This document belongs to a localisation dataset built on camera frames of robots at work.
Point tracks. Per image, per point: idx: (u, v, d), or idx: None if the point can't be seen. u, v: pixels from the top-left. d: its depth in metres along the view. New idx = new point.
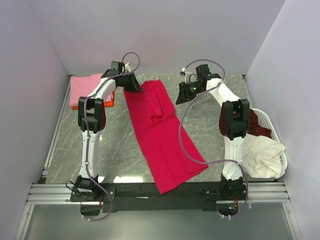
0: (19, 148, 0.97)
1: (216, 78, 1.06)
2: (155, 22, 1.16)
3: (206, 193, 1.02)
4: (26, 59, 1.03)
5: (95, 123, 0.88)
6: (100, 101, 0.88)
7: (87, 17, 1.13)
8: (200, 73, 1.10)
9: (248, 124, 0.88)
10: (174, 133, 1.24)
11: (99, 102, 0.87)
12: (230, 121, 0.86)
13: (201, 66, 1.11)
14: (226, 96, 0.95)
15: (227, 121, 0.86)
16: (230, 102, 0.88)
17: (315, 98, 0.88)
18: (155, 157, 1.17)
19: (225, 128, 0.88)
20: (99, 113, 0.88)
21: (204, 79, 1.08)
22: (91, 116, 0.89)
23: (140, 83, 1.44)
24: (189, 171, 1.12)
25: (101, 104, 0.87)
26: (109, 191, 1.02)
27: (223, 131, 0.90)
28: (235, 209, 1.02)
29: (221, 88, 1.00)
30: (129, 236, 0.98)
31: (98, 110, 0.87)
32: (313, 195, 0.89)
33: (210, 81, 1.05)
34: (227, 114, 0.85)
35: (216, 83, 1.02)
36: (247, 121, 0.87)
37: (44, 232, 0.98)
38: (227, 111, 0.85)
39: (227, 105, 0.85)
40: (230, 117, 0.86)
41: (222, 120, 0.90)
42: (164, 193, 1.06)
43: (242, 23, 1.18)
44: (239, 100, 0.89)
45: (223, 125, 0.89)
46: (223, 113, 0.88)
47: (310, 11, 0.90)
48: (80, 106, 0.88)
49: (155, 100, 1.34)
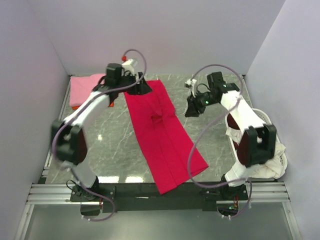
0: (19, 148, 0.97)
1: (233, 92, 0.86)
2: (155, 22, 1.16)
3: (206, 193, 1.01)
4: (26, 59, 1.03)
5: (69, 156, 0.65)
6: (78, 128, 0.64)
7: (86, 17, 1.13)
8: (213, 83, 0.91)
9: (272, 154, 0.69)
10: (173, 133, 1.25)
11: (76, 130, 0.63)
12: (253, 150, 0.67)
13: (214, 74, 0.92)
14: (247, 118, 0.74)
15: (249, 151, 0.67)
16: (253, 127, 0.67)
17: (315, 98, 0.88)
18: (155, 156, 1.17)
19: (244, 159, 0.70)
20: (77, 145, 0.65)
21: (219, 92, 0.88)
22: (65, 145, 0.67)
23: None
24: (189, 171, 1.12)
25: (78, 134, 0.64)
26: (108, 192, 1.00)
27: (243, 160, 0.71)
28: (235, 209, 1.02)
29: (241, 106, 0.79)
30: (129, 237, 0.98)
31: (74, 141, 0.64)
32: (313, 195, 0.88)
33: (226, 95, 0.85)
34: (250, 144, 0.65)
35: (234, 98, 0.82)
36: (272, 150, 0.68)
37: (44, 232, 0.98)
38: (251, 142, 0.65)
39: (251, 133, 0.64)
40: (253, 148, 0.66)
41: (241, 147, 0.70)
42: (164, 193, 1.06)
43: (242, 23, 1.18)
44: (264, 125, 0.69)
45: (243, 155, 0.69)
46: (243, 139, 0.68)
47: (309, 11, 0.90)
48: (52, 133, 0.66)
49: (153, 100, 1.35)
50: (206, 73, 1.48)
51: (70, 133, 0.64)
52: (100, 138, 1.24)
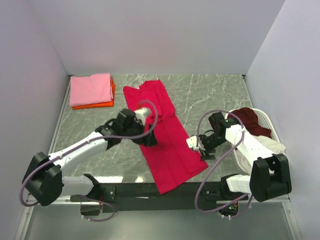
0: (19, 148, 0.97)
1: (236, 125, 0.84)
2: (154, 22, 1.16)
3: (206, 193, 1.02)
4: (26, 59, 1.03)
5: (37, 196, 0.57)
6: (57, 171, 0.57)
7: (86, 18, 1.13)
8: (216, 122, 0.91)
9: (289, 188, 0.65)
10: (173, 134, 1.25)
11: (54, 173, 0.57)
12: (267, 184, 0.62)
13: (215, 114, 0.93)
14: (254, 149, 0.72)
15: (264, 184, 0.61)
16: (262, 158, 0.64)
17: (315, 99, 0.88)
18: (155, 157, 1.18)
19: (259, 196, 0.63)
20: (49, 187, 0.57)
21: (222, 126, 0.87)
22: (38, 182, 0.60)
23: (140, 83, 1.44)
24: (189, 171, 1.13)
25: (54, 177, 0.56)
26: (108, 191, 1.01)
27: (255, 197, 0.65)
28: (235, 209, 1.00)
29: (246, 138, 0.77)
30: (129, 237, 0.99)
31: (46, 182, 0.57)
32: (313, 196, 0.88)
33: (229, 129, 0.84)
34: (263, 177, 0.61)
35: (238, 131, 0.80)
36: (288, 182, 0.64)
37: (44, 232, 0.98)
38: (263, 173, 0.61)
39: (262, 163, 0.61)
40: (266, 181, 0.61)
41: (253, 182, 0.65)
42: (164, 193, 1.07)
43: (242, 22, 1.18)
44: (274, 155, 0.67)
45: (257, 191, 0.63)
46: (253, 173, 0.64)
47: (309, 12, 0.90)
48: (32, 166, 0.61)
49: (153, 99, 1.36)
50: (206, 73, 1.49)
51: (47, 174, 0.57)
52: None
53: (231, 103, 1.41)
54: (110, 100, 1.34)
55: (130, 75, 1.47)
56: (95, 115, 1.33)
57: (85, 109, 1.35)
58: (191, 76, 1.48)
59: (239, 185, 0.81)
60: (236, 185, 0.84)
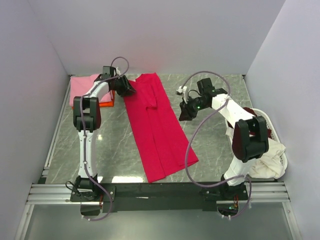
0: (19, 148, 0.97)
1: (222, 95, 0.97)
2: (155, 22, 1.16)
3: (206, 193, 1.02)
4: (26, 59, 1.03)
5: (91, 121, 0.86)
6: (95, 99, 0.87)
7: (86, 17, 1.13)
8: (203, 89, 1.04)
9: (266, 146, 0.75)
10: (167, 126, 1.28)
11: (94, 100, 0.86)
12: (247, 142, 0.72)
13: (204, 81, 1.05)
14: (236, 113, 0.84)
15: (244, 143, 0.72)
16: (243, 120, 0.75)
17: (314, 98, 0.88)
18: (147, 146, 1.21)
19: (241, 153, 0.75)
20: (95, 111, 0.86)
21: (209, 96, 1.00)
22: (86, 115, 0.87)
23: (137, 76, 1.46)
24: (179, 164, 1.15)
25: (96, 102, 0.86)
26: (108, 191, 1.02)
27: (238, 155, 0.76)
28: (235, 209, 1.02)
29: (230, 104, 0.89)
30: (129, 237, 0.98)
31: (93, 108, 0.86)
32: (313, 196, 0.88)
33: (216, 97, 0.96)
34: (243, 136, 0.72)
35: (223, 100, 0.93)
36: (265, 141, 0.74)
37: (44, 232, 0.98)
38: (242, 132, 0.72)
39: (242, 125, 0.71)
40: (246, 139, 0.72)
41: (236, 142, 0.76)
42: (152, 182, 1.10)
43: (242, 22, 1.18)
44: (254, 117, 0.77)
45: (239, 149, 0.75)
46: (236, 133, 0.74)
47: (309, 12, 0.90)
48: (75, 106, 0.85)
49: (148, 91, 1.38)
50: (206, 73, 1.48)
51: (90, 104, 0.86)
52: (100, 138, 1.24)
53: None
54: (109, 100, 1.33)
55: (130, 75, 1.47)
56: None
57: None
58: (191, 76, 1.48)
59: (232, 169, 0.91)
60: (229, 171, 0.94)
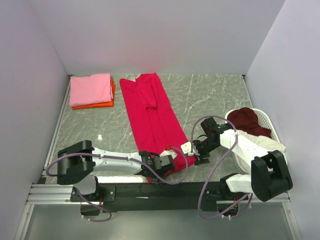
0: (19, 148, 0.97)
1: (229, 130, 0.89)
2: (154, 22, 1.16)
3: (206, 193, 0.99)
4: (26, 59, 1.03)
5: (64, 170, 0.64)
6: (88, 169, 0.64)
7: (86, 17, 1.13)
8: (208, 128, 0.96)
9: (290, 182, 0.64)
10: (167, 126, 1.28)
11: (88, 168, 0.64)
12: (269, 182, 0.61)
13: (208, 120, 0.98)
14: (251, 149, 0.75)
15: (265, 183, 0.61)
16: (260, 157, 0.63)
17: (314, 98, 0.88)
18: (148, 146, 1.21)
19: (261, 194, 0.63)
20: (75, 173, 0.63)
21: (216, 133, 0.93)
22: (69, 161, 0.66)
23: (137, 76, 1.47)
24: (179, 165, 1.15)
25: (83, 170, 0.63)
26: (108, 191, 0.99)
27: (259, 195, 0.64)
28: (235, 209, 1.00)
29: (240, 140, 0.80)
30: (129, 236, 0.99)
31: (77, 169, 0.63)
32: (313, 196, 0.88)
33: (223, 134, 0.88)
34: (264, 176, 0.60)
35: (231, 136, 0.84)
36: (288, 178, 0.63)
37: (44, 231, 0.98)
38: (262, 172, 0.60)
39: (260, 164, 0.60)
40: (268, 180, 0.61)
41: (254, 182, 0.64)
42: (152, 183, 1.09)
43: (242, 23, 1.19)
44: (269, 152, 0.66)
45: (259, 189, 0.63)
46: (254, 173, 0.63)
47: (308, 12, 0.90)
48: (74, 146, 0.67)
49: (148, 91, 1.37)
50: (206, 73, 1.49)
51: (80, 164, 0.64)
52: (100, 137, 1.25)
53: (231, 103, 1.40)
54: (109, 100, 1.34)
55: (130, 75, 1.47)
56: (95, 115, 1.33)
57: (85, 109, 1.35)
58: (191, 76, 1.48)
59: (240, 186, 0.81)
60: (237, 186, 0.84)
